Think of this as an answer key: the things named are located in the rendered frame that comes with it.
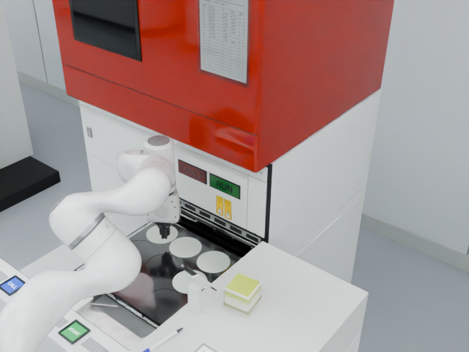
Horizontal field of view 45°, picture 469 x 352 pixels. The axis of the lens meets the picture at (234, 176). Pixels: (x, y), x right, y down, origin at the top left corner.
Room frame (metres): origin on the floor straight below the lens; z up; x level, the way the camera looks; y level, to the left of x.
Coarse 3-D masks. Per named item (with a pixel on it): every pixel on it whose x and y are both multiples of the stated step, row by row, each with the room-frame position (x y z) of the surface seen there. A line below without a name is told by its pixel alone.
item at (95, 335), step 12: (0, 264) 1.23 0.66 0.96; (0, 276) 1.19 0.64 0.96; (12, 276) 1.18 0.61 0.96; (24, 276) 1.18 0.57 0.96; (0, 300) 1.10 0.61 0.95; (72, 312) 1.05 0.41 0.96; (60, 324) 1.01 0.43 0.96; (84, 324) 1.01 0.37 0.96; (48, 336) 0.97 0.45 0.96; (60, 336) 0.97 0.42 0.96; (84, 336) 0.97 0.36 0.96; (96, 336) 0.97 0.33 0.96; (108, 336) 0.97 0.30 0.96; (48, 348) 0.98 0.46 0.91; (60, 348) 0.94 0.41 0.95; (72, 348) 0.93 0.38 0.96; (84, 348) 0.93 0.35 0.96; (96, 348) 0.94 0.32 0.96; (108, 348) 0.93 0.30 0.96; (120, 348) 0.93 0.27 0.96
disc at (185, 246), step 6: (174, 240) 1.42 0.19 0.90; (180, 240) 1.42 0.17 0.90; (186, 240) 1.42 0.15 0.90; (192, 240) 1.42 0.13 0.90; (174, 246) 1.39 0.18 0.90; (180, 246) 1.39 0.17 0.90; (186, 246) 1.39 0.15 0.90; (192, 246) 1.39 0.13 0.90; (198, 246) 1.39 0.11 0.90; (174, 252) 1.36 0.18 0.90; (180, 252) 1.36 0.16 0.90; (186, 252) 1.36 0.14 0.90; (192, 252) 1.36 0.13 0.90; (198, 252) 1.36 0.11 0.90
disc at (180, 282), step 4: (180, 272) 1.27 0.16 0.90; (184, 272) 1.27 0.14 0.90; (196, 272) 1.27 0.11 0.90; (200, 272) 1.27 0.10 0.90; (176, 276) 1.26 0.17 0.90; (180, 276) 1.26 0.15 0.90; (184, 276) 1.26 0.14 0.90; (204, 276) 1.26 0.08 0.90; (172, 280) 1.24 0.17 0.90; (176, 280) 1.24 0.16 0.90; (180, 280) 1.24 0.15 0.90; (184, 280) 1.24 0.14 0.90; (188, 280) 1.24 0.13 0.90; (192, 280) 1.24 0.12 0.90; (172, 284) 1.22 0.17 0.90; (176, 284) 1.22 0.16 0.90; (180, 284) 1.22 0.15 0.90; (184, 284) 1.22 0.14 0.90; (188, 284) 1.22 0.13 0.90; (176, 288) 1.20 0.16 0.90; (180, 288) 1.20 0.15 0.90; (184, 288) 1.20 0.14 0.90; (184, 292) 1.19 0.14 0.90
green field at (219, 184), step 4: (212, 176) 1.46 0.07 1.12; (212, 180) 1.46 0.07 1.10; (216, 180) 1.45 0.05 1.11; (220, 180) 1.44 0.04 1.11; (212, 184) 1.46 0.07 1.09; (216, 184) 1.45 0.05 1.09; (220, 184) 1.44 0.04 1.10; (224, 184) 1.43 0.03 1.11; (228, 184) 1.42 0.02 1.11; (232, 184) 1.41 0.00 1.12; (216, 188) 1.45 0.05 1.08; (220, 188) 1.44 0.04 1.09; (224, 188) 1.43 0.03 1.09; (228, 188) 1.42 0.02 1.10; (232, 188) 1.41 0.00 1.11; (236, 188) 1.40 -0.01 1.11; (228, 192) 1.42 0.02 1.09; (232, 192) 1.41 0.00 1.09; (236, 192) 1.40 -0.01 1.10; (236, 196) 1.40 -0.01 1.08
